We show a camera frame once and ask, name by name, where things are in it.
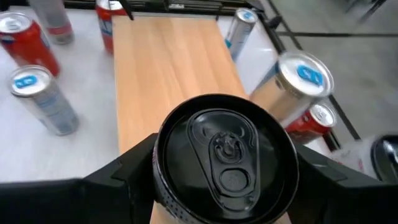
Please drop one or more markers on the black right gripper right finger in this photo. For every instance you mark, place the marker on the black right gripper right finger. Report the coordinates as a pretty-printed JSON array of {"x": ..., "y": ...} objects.
[{"x": 357, "y": 205}]

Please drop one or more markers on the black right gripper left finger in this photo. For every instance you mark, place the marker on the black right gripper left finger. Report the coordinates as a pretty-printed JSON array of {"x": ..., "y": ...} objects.
[{"x": 77, "y": 202}]

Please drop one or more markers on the red Coca-Cola can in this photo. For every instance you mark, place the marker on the red Coca-Cola can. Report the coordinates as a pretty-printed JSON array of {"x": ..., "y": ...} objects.
[{"x": 308, "y": 127}]

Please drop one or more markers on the blue silver Red Bull can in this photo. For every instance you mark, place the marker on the blue silver Red Bull can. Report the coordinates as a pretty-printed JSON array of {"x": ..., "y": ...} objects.
[
  {"x": 241, "y": 31},
  {"x": 40, "y": 99},
  {"x": 292, "y": 93}
]

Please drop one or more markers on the black metal shelf leg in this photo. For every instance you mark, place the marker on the black metal shelf leg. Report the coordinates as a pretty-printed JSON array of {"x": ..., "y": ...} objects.
[{"x": 127, "y": 11}]

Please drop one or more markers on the red can with blue band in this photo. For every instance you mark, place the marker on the red can with blue band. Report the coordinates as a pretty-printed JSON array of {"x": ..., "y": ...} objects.
[
  {"x": 105, "y": 34},
  {"x": 28, "y": 43}
]

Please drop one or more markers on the black frame clip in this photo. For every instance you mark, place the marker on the black frame clip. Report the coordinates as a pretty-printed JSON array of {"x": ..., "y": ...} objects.
[{"x": 275, "y": 21}]

